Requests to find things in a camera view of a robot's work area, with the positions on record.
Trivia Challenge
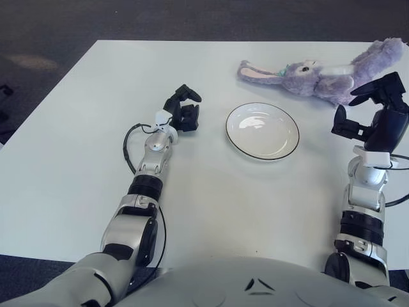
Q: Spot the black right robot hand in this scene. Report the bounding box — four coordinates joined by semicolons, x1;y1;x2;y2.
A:
330;72;409;154

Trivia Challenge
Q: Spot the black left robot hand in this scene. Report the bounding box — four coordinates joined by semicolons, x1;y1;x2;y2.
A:
162;84;203;132

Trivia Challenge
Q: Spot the purple plush bunny doll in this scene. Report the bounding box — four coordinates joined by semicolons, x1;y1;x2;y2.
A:
236;37;405;106

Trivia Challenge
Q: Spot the white plate with black rim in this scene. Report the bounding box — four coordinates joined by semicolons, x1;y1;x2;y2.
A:
225;102;301;161

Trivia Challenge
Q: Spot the grey robot torso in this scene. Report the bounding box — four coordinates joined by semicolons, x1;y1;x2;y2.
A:
118;255;409;307

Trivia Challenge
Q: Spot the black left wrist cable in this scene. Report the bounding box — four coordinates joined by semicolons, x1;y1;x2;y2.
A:
123;123;159;175

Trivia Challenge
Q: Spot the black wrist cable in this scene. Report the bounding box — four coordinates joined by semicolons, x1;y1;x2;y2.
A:
123;123;159;175
383;153;409;207

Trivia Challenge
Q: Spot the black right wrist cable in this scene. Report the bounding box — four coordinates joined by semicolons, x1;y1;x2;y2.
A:
383;153;409;207

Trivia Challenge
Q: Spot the thin black elbow cable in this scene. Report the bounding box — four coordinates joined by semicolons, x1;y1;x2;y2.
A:
127;204;167;288

